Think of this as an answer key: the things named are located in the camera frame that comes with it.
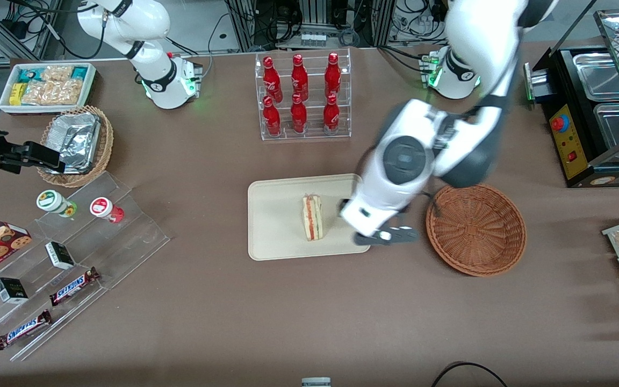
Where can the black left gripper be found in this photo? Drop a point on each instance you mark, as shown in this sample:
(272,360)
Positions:
(341,205)

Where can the triangle sandwich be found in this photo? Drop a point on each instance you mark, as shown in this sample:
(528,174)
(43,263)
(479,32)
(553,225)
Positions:
(312,217)

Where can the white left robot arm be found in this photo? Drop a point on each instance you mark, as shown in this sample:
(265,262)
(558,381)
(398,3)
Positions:
(401,172)

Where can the light wicker basket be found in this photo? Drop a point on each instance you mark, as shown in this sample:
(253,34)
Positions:
(106,145)

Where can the cream plastic tray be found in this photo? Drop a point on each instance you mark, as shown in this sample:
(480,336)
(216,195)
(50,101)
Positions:
(277,220)

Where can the brown wicker basket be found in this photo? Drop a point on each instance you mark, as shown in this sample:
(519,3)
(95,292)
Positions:
(476,231)

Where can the green sunflower lidded cup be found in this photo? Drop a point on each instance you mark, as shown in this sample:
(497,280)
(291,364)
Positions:
(51,200)

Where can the white plastic snack bin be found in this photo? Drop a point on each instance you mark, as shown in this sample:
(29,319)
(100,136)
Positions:
(6,105)

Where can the yellow snack packet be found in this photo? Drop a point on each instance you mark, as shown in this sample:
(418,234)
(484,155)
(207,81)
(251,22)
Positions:
(16,92)

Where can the clear bag of crackers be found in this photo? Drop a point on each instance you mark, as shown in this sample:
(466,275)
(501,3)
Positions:
(51,94)
(58,72)

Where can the teal snack packet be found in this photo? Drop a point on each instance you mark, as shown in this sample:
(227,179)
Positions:
(80,72)
(30,73)

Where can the red lidded yogurt cup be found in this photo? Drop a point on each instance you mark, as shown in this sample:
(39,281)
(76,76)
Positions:
(102,207)

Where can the black box white label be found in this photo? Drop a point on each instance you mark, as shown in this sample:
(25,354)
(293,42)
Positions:
(59,255)

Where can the clear bin with red cans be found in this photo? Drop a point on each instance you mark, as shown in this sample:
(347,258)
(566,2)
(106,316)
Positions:
(315,134)

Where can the red cola bottle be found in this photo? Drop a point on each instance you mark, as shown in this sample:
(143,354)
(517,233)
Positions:
(272,119)
(300,79)
(332,78)
(331,117)
(299,117)
(272,80)

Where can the clear acrylic tiered shelf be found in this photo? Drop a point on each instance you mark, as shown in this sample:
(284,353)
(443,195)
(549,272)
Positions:
(132,236)

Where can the black box gold lettering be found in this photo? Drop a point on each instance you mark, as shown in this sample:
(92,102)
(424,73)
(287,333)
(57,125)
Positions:
(11,290)

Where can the Snickers chocolate bar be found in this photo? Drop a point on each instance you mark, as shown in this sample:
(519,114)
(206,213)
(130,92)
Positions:
(74,286)
(23,329)

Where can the grey device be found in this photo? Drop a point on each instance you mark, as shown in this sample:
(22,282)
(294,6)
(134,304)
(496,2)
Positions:
(316,382)

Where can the white power strip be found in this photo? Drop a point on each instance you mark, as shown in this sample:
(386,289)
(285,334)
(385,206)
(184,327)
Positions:
(314,38)

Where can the black food warmer machine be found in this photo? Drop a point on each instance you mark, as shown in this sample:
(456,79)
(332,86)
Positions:
(567,156)

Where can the red emergency stop button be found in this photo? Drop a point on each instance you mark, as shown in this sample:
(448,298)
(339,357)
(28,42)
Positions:
(558,123)

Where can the grey control box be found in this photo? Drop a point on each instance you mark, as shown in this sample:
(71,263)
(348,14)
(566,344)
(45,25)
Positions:
(536,80)

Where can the aluminium equipment frame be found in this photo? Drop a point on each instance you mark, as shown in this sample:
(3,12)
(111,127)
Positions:
(245,24)

